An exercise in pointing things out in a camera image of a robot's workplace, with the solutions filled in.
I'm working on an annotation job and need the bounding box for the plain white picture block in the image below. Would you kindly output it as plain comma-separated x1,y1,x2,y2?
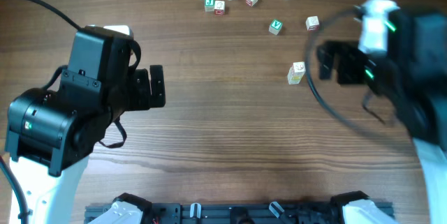
287,70,303,84

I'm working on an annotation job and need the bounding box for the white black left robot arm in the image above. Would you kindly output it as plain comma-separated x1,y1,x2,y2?
5,25,166,223

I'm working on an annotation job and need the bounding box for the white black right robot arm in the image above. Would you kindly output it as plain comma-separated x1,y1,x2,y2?
305,7,446,223

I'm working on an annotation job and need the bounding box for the white red picture block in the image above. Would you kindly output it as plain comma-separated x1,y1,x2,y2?
305,16,320,31

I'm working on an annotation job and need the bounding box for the green V letter block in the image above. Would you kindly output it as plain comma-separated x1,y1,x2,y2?
269,20,283,35

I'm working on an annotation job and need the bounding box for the green J letter block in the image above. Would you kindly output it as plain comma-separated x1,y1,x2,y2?
204,0,215,12

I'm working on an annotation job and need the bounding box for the white red letter block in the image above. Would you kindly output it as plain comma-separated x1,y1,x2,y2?
214,0,225,15

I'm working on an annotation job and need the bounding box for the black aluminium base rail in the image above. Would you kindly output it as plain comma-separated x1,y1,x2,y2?
84,192,395,224

